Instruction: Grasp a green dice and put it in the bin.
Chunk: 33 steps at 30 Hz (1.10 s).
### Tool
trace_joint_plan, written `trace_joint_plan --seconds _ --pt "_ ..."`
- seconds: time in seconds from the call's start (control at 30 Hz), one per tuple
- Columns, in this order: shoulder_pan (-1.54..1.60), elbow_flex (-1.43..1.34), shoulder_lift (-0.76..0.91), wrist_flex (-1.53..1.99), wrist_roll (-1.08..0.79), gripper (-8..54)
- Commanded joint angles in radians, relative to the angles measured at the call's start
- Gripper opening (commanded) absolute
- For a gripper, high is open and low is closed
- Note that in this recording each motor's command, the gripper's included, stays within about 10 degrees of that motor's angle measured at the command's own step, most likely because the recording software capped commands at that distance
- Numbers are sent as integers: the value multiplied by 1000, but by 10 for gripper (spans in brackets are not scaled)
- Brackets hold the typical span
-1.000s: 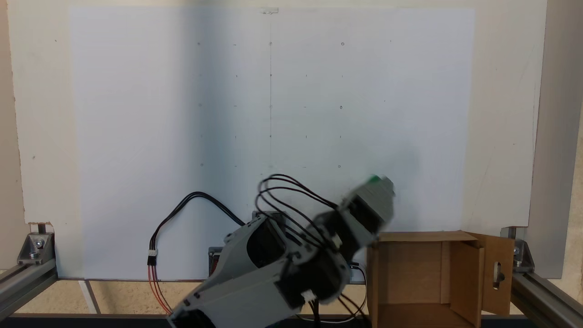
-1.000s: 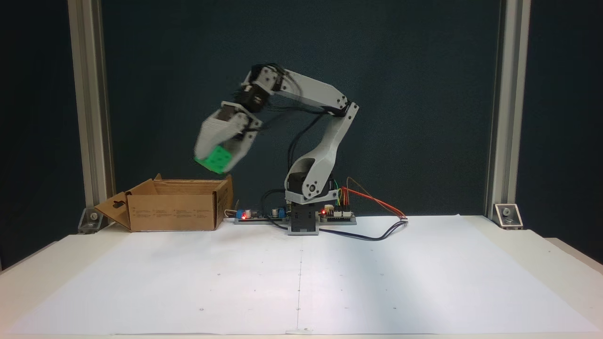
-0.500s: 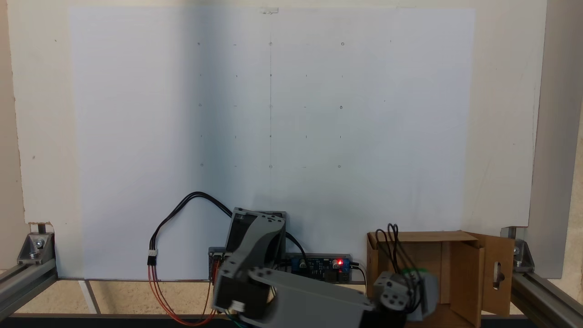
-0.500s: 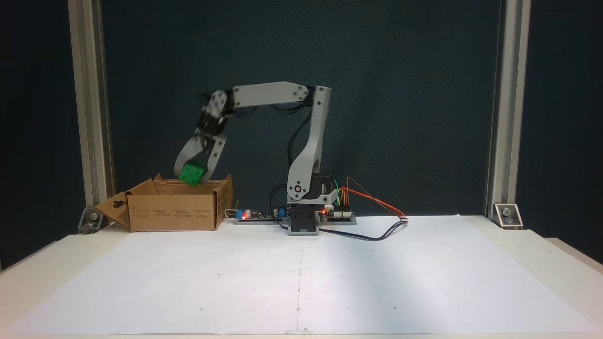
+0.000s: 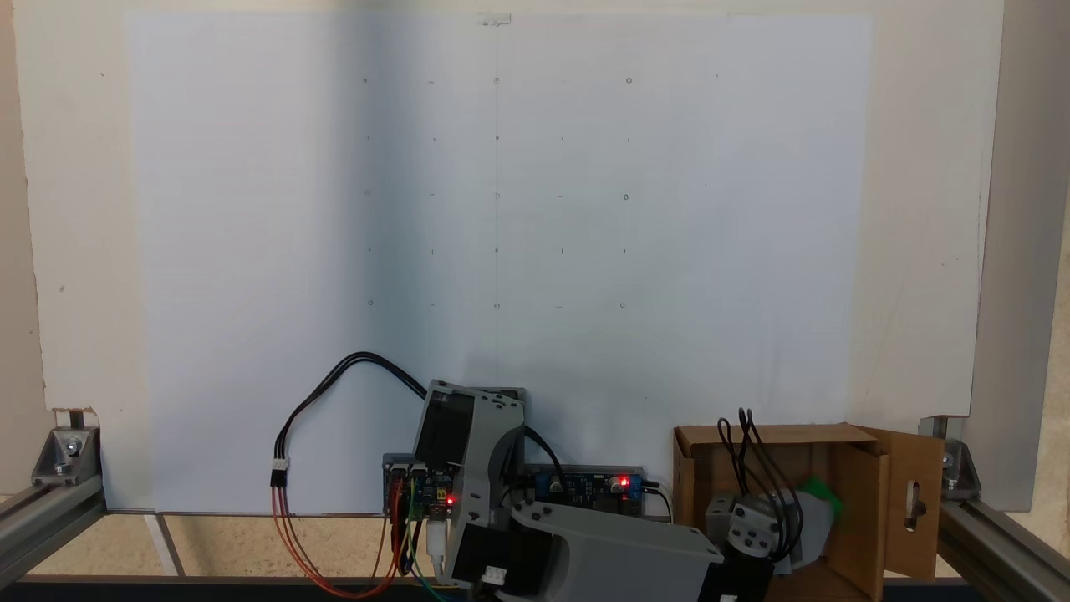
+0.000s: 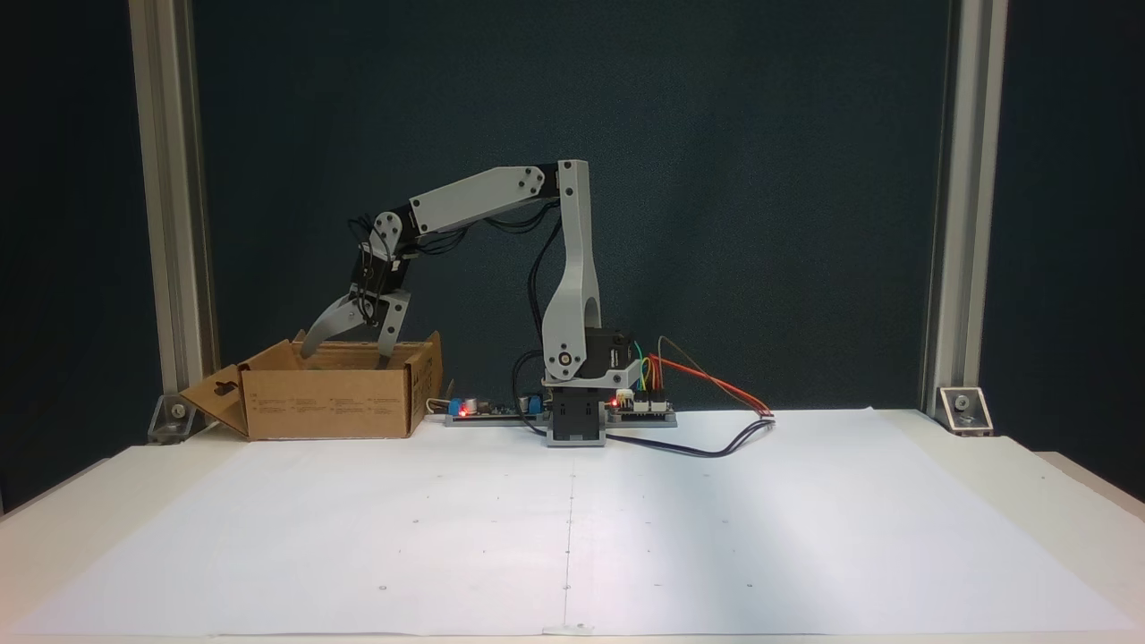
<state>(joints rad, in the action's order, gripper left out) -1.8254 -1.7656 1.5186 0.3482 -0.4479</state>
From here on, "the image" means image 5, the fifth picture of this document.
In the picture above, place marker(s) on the translucent grey gripper finger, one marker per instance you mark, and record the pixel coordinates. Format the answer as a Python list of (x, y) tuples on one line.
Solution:
[(817, 527)]

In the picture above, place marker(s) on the green dice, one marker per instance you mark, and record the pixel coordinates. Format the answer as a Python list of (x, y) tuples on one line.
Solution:
[(823, 492)]

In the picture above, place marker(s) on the grey black Koch robot arm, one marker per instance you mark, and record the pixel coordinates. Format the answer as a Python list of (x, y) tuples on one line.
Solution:
[(619, 552)]

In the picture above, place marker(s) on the brown cardboard box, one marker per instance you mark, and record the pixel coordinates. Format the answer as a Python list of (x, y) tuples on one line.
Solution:
[(702, 468)]

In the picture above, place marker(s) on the horizontal aluminium profile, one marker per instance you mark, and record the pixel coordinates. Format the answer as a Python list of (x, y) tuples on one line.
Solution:
[(42, 522), (1003, 552)]

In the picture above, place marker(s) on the clear tape strip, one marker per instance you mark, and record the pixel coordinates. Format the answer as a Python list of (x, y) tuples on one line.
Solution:
[(495, 19)]

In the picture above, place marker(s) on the large white paper sheet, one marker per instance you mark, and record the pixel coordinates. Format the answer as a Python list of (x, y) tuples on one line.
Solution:
[(251, 251)]

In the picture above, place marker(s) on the aluminium corner bracket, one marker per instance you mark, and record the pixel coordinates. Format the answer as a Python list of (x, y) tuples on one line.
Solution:
[(67, 457), (960, 472)]

